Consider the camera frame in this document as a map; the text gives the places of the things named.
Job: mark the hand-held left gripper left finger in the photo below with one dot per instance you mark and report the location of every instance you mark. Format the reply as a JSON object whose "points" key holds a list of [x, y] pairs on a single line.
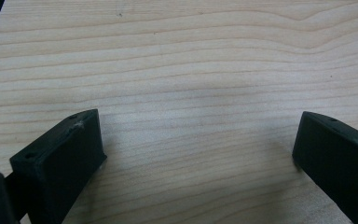
{"points": [[59, 168]]}

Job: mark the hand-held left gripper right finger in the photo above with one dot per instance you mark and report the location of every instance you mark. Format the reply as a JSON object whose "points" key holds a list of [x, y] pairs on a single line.
{"points": [[338, 161]]}

